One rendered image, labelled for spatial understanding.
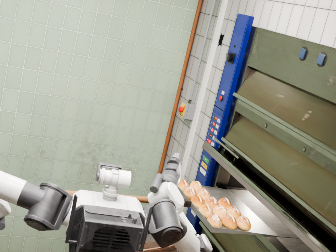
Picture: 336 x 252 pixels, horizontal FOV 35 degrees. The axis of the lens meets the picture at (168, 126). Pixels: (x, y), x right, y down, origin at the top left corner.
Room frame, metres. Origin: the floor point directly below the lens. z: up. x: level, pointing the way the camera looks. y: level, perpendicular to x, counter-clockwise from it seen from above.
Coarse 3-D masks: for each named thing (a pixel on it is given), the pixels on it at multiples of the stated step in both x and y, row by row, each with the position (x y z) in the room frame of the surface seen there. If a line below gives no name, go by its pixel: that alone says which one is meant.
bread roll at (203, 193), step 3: (201, 189) 2.63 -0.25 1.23; (204, 189) 2.62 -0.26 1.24; (198, 192) 2.62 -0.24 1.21; (201, 192) 2.61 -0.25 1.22; (204, 192) 2.60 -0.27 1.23; (207, 192) 2.61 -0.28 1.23; (201, 195) 2.60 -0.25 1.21; (204, 195) 2.59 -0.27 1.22; (207, 195) 2.59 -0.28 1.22; (204, 198) 2.58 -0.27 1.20
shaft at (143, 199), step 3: (69, 192) 2.24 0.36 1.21; (72, 192) 2.25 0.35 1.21; (123, 195) 2.35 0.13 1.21; (126, 195) 2.35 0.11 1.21; (129, 195) 2.36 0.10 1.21; (132, 195) 2.37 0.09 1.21; (138, 198) 2.37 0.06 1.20; (141, 198) 2.37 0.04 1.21; (144, 198) 2.38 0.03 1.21; (147, 198) 2.39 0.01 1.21; (141, 201) 2.37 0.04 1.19; (144, 201) 2.38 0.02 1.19; (147, 201) 2.38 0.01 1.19
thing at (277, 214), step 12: (204, 144) 2.84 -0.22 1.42; (216, 156) 2.67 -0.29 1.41; (228, 156) 2.78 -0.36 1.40; (228, 168) 2.51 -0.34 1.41; (240, 168) 2.59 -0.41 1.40; (240, 180) 2.38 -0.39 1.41; (252, 180) 2.43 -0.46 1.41; (264, 180) 2.54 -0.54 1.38; (252, 192) 2.25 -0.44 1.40; (276, 192) 2.38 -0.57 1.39; (264, 204) 2.14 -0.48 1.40; (288, 204) 2.24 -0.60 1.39; (276, 216) 2.04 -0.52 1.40; (300, 216) 2.11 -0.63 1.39; (312, 228) 2.00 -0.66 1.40; (324, 240) 1.89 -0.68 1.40
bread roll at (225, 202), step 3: (222, 198) 2.57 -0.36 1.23; (225, 198) 2.56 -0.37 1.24; (219, 201) 2.56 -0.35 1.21; (222, 201) 2.55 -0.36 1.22; (225, 201) 2.54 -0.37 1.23; (228, 201) 2.54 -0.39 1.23; (219, 204) 2.55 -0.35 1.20; (222, 204) 2.53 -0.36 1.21; (225, 204) 2.53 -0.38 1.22; (228, 204) 2.52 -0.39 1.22; (231, 204) 2.54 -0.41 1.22; (225, 207) 2.52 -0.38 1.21; (228, 207) 2.52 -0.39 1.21
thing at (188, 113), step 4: (184, 104) 3.43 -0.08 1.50; (188, 104) 3.41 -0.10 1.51; (192, 104) 3.45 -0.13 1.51; (188, 108) 3.41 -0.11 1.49; (192, 108) 3.42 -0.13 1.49; (184, 112) 3.41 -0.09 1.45; (188, 112) 3.41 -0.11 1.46; (192, 112) 3.42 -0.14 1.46; (184, 116) 3.40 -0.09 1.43; (188, 116) 3.41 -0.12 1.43; (192, 116) 3.42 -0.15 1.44
